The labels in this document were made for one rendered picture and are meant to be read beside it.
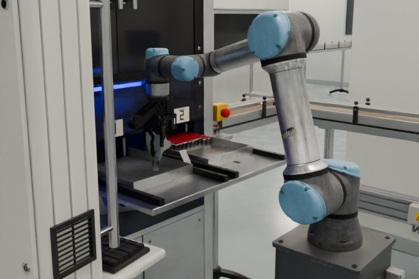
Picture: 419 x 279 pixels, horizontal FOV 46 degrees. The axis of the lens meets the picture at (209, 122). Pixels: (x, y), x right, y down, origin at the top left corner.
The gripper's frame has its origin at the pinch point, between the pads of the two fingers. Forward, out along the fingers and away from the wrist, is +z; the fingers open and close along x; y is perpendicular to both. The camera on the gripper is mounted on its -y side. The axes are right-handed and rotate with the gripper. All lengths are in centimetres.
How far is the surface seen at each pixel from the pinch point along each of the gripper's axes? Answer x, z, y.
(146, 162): 14.0, 7.0, 8.8
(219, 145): 9.8, 6.6, 44.5
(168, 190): -13.3, 7.3, -6.3
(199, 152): 8.8, 7.0, 31.7
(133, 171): 9.5, 7.1, -1.4
